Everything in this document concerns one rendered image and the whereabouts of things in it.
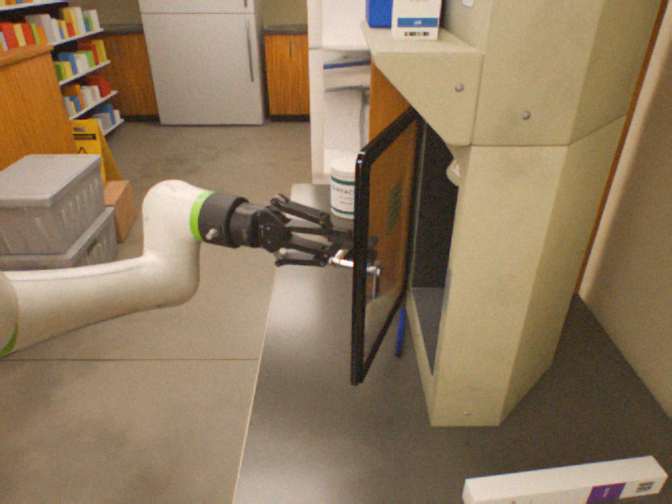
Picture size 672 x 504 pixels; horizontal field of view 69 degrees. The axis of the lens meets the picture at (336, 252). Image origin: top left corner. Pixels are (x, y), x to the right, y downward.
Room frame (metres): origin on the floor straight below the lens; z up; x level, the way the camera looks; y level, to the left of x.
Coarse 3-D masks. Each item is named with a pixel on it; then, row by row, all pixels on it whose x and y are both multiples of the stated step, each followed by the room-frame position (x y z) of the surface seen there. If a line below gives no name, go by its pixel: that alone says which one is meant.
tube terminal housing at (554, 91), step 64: (448, 0) 0.75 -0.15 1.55; (512, 0) 0.54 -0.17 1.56; (576, 0) 0.54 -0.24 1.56; (640, 0) 0.62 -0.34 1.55; (512, 64) 0.54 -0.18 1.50; (576, 64) 0.54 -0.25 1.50; (640, 64) 0.67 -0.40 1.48; (512, 128) 0.54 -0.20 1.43; (576, 128) 0.55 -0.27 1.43; (512, 192) 0.54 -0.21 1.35; (576, 192) 0.59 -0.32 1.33; (512, 256) 0.54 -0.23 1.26; (576, 256) 0.65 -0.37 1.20; (448, 320) 0.54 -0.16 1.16; (512, 320) 0.54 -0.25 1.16; (448, 384) 0.54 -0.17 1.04; (512, 384) 0.55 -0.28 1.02
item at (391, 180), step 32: (416, 128) 0.82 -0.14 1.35; (384, 160) 0.66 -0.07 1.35; (384, 192) 0.67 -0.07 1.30; (384, 224) 0.67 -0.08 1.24; (384, 256) 0.68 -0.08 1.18; (352, 288) 0.57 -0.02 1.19; (384, 288) 0.70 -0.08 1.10; (352, 320) 0.57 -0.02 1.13; (384, 320) 0.71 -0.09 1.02; (352, 352) 0.57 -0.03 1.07; (352, 384) 0.57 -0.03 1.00
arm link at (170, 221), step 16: (160, 192) 0.78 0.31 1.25; (176, 192) 0.78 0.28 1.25; (192, 192) 0.79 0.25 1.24; (208, 192) 0.79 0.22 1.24; (144, 208) 0.78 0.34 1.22; (160, 208) 0.76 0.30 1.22; (176, 208) 0.76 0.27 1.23; (192, 208) 0.75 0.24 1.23; (144, 224) 0.77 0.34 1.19; (160, 224) 0.75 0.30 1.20; (176, 224) 0.75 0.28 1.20; (192, 224) 0.74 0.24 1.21; (144, 240) 0.77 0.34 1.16; (160, 240) 0.75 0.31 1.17; (176, 240) 0.75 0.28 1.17; (192, 240) 0.76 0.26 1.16
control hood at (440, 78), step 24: (360, 24) 0.84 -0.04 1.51; (384, 48) 0.57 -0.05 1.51; (408, 48) 0.57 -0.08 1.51; (432, 48) 0.57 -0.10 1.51; (456, 48) 0.57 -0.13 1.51; (384, 72) 0.54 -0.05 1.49; (408, 72) 0.54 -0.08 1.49; (432, 72) 0.54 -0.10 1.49; (456, 72) 0.54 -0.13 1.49; (480, 72) 0.54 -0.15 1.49; (408, 96) 0.54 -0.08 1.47; (432, 96) 0.54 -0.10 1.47; (456, 96) 0.54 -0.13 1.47; (432, 120) 0.54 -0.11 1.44; (456, 120) 0.54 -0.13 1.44; (456, 144) 0.54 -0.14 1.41
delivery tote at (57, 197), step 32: (32, 160) 2.55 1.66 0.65; (64, 160) 2.55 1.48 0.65; (96, 160) 2.58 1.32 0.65; (0, 192) 2.12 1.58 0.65; (32, 192) 2.12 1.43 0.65; (64, 192) 2.19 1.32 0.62; (96, 192) 2.54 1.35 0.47; (0, 224) 2.08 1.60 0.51; (32, 224) 2.08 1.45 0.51; (64, 224) 2.15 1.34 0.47
